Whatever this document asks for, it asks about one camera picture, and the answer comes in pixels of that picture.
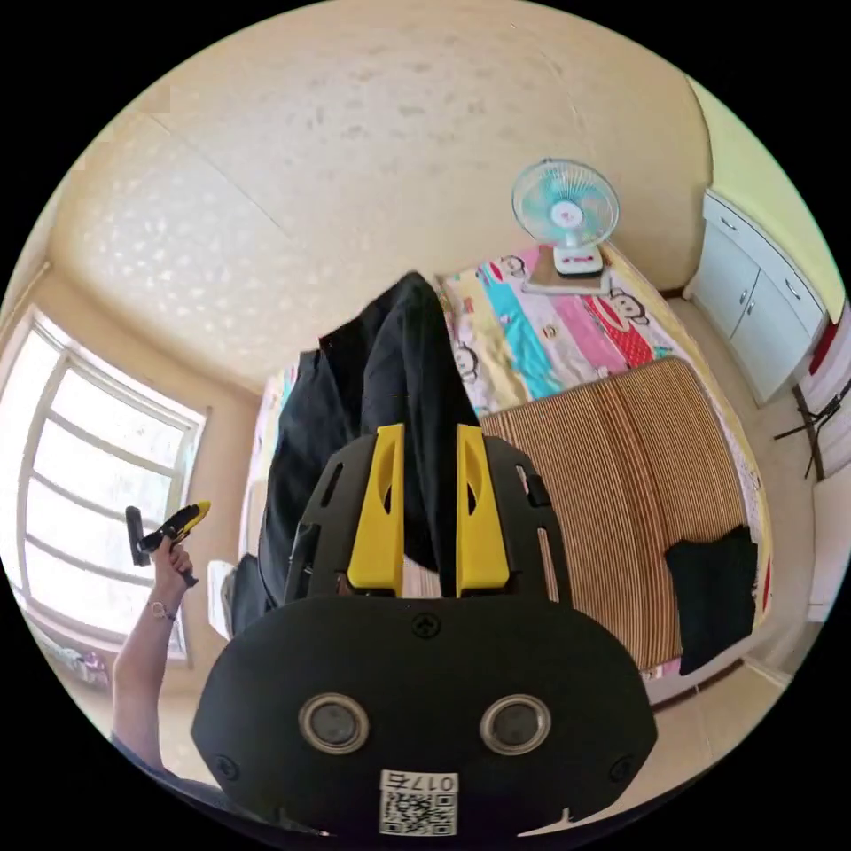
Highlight brown flat board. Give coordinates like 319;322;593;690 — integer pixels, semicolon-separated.
520;246;613;298

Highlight window with white frame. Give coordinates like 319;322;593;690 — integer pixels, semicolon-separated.
0;304;208;660

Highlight person's left hand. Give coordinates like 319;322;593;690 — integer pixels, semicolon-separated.
150;534;195;605

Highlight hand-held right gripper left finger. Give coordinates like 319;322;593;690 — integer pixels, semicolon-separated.
347;423;405;597

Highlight person's left forearm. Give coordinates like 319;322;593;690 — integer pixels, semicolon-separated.
111;592;182;772

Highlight white and teal table fan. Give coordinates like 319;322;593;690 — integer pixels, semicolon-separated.
510;157;621;280

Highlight bed with mat and printed sheet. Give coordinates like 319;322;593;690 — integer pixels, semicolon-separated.
244;240;777;681

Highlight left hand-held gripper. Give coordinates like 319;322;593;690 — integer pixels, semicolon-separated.
135;499;214;589

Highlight black long pants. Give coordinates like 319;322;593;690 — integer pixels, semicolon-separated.
229;270;485;634

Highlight white cupboard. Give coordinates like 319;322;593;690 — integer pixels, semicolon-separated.
683;188;833;408

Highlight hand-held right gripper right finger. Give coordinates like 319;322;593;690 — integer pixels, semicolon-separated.
455;425;512;597

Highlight folded black garment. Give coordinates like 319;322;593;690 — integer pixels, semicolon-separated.
664;523;761;677

